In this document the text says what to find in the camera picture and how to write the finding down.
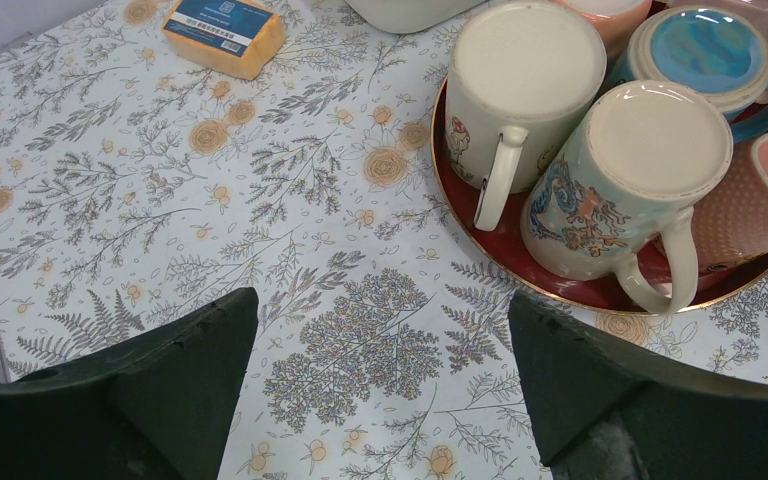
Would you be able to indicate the red round tray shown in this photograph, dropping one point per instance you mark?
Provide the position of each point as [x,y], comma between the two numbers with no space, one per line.
[504,246]

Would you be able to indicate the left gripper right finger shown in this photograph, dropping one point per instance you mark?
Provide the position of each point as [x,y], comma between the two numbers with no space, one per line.
[604,408]

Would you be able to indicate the floral tablecloth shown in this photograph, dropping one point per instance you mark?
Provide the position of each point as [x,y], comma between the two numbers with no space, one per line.
[136,186]

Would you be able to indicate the pink mug at back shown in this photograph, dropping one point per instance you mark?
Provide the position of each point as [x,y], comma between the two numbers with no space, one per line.
[614,20]

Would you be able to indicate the white mug with rose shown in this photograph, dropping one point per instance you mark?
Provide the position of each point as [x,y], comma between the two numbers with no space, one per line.
[521,77]

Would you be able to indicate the pink square mug front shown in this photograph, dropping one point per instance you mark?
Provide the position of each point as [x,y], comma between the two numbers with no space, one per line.
[729,225]

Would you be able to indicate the blue glazed mug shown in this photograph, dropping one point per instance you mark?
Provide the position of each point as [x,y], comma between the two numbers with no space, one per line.
[715,52]

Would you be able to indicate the yellow sponge blue label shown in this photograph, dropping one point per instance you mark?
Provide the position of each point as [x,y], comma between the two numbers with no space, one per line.
[233,37]

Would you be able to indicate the cream mug blue dragon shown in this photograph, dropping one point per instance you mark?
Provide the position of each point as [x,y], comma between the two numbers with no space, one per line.
[619,197]

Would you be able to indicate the white rectangular dish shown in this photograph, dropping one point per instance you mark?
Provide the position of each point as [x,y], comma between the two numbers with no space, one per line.
[408,16]

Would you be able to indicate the pink faceted mug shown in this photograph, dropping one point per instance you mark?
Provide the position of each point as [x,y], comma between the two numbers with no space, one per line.
[755,11]

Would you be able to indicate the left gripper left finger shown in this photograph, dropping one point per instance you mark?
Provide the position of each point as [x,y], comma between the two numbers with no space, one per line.
[156,406]

